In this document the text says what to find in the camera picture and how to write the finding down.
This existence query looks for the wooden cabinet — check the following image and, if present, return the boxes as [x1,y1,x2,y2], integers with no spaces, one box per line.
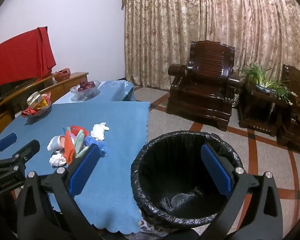
[0,72,89,140]

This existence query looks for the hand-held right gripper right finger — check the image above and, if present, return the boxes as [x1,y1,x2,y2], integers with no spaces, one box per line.
[197,143,288,240]

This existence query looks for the glass fruit bowl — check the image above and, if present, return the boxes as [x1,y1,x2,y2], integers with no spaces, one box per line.
[70,80,101,101]

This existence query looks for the small crumpled white tissue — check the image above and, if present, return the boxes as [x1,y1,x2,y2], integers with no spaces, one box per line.
[49,154,66,167]

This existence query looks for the beige carton box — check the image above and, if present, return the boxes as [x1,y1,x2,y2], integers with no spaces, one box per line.
[27,92,43,109]

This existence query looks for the dark wooden armchair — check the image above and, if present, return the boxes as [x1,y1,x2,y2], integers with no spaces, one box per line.
[166,40,240,132]
[276,64,300,155]

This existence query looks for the red plastic bag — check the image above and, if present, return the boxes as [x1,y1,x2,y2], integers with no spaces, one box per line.
[63,126,89,165]

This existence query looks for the crushed white paper cup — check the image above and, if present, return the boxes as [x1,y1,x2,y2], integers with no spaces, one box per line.
[47,135,66,152]

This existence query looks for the glass snack bowl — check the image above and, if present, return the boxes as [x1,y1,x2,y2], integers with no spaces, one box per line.
[21,97,52,118]

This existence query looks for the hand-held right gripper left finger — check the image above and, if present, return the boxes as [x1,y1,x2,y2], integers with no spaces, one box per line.
[16,144,102,240]

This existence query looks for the blue tube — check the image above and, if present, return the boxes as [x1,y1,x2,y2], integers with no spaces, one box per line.
[84,136,109,157]

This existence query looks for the green potted plant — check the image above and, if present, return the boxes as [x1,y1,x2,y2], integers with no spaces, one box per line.
[240,64,297,105]

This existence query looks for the beige patterned curtain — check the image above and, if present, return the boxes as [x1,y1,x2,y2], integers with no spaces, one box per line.
[122,0,300,98]

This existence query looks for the red woven basket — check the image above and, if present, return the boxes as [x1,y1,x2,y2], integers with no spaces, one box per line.
[54,67,71,82]

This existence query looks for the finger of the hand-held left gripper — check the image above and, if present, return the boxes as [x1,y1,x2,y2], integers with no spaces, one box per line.
[0,133,17,160]
[0,140,40,167]

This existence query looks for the red cloth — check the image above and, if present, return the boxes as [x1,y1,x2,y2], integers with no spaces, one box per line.
[0,26,57,125]

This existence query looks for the red and yellow snack packets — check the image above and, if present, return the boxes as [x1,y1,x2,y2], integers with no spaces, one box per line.
[41,92,52,107]

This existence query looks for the dark wooden side table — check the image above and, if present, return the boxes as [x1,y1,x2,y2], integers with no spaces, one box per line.
[237,77,290,138]

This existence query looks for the black lined trash bin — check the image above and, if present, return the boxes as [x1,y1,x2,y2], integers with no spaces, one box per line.
[130,131,244,229]

